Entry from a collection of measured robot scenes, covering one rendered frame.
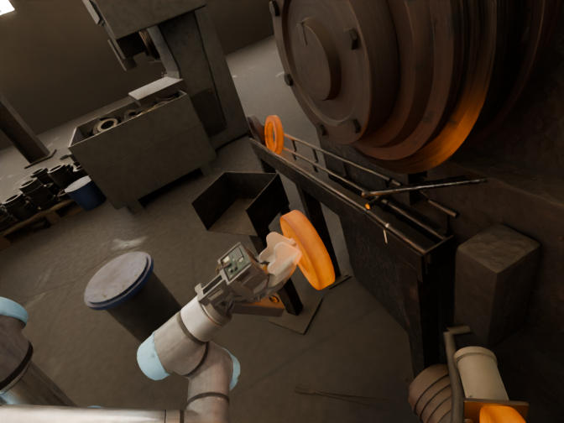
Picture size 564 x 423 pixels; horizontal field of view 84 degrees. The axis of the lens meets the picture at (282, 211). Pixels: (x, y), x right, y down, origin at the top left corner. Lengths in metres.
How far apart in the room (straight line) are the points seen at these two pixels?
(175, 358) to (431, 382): 0.49
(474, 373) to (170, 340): 0.48
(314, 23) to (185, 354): 0.56
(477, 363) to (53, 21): 10.56
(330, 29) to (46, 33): 10.28
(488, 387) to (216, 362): 0.44
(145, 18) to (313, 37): 2.62
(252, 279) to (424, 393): 0.42
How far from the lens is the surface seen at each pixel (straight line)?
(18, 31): 10.77
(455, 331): 0.73
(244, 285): 0.55
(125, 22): 3.04
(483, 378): 0.59
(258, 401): 1.42
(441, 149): 0.52
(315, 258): 0.52
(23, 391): 0.77
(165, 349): 0.61
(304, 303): 1.56
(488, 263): 0.58
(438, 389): 0.76
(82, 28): 10.54
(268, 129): 1.58
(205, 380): 0.64
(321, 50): 0.50
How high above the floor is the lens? 1.23
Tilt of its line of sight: 35 degrees down
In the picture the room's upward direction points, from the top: 21 degrees counter-clockwise
